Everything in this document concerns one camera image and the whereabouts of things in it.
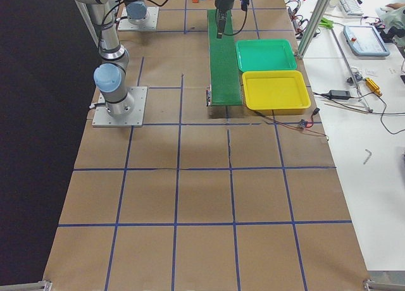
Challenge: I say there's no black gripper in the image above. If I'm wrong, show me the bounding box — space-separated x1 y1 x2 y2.
215 0 250 39

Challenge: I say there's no green plastic tray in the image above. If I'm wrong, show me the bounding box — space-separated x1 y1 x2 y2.
235 39 297 72

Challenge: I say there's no green conveyor belt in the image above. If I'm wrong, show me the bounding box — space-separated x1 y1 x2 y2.
206 9 242 106

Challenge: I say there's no yellow plastic tray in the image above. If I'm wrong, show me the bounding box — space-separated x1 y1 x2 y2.
242 70 311 115

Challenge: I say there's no white keyboard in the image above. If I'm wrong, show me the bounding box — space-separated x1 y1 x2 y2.
339 0 364 18

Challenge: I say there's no black power adapter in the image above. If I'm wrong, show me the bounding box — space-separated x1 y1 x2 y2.
328 90 351 100

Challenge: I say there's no robot teach pendant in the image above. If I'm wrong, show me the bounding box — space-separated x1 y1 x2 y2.
343 25 390 57

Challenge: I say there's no silver allen key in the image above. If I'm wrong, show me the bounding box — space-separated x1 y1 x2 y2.
363 149 372 164

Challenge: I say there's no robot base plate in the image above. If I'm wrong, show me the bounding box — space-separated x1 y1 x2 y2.
118 6 159 32
92 87 148 127

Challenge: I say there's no green handled reacher grabber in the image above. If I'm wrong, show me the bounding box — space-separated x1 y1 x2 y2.
320 17 373 113

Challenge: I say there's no aluminium frame post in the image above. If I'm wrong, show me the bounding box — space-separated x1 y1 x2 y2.
296 0 330 59

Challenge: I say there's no small red-wired circuit board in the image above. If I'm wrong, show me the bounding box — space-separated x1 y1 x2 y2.
297 119 310 129

